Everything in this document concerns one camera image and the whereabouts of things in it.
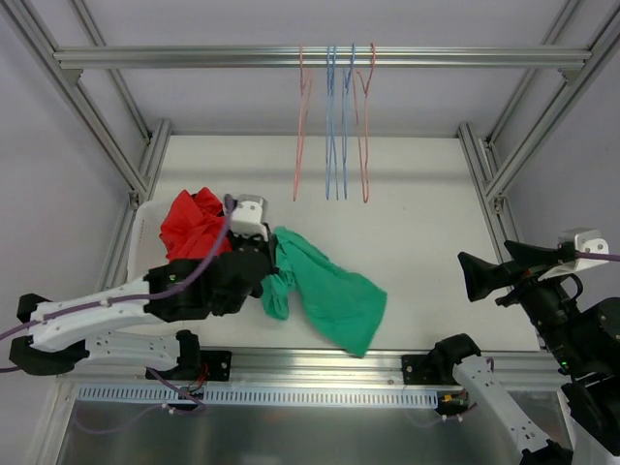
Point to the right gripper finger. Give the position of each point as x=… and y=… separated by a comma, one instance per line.
x=535, y=258
x=483, y=278

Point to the pink hanger with green top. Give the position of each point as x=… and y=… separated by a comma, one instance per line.
x=361, y=93

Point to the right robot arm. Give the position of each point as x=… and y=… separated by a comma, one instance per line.
x=585, y=345

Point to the red tank top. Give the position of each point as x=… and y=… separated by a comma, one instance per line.
x=189, y=232

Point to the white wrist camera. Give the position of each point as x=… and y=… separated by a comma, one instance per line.
x=582, y=249
x=248, y=216

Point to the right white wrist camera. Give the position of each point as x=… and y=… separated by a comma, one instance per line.
x=582, y=249

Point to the light blue hanger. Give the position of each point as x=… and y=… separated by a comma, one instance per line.
x=326, y=135

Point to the white slotted cable duct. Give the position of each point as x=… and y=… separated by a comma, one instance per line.
x=226, y=394

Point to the blue hanger with red top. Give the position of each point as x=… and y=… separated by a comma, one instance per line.
x=345, y=116

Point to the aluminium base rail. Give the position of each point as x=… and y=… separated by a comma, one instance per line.
x=318, y=368

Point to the aluminium frame right posts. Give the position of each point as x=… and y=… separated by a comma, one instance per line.
x=538, y=105

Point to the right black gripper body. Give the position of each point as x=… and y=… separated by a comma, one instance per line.
x=514, y=281

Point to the white plastic basket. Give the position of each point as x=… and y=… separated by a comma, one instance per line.
x=146, y=249

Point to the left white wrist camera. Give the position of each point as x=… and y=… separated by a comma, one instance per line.
x=248, y=216

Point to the aluminium hanging rail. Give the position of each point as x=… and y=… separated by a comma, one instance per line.
x=259, y=57

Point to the aluminium frame posts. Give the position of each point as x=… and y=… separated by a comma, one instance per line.
x=538, y=105
x=141, y=177

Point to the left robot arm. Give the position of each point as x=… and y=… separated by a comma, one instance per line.
x=54, y=338

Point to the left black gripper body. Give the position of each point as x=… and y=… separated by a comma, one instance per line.
x=263, y=254

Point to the blue hanger with black top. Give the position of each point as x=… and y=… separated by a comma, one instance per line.
x=332, y=164

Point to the green tank top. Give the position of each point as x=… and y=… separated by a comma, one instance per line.
x=344, y=307

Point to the aluminium frame left posts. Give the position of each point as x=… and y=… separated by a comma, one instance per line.
x=141, y=177

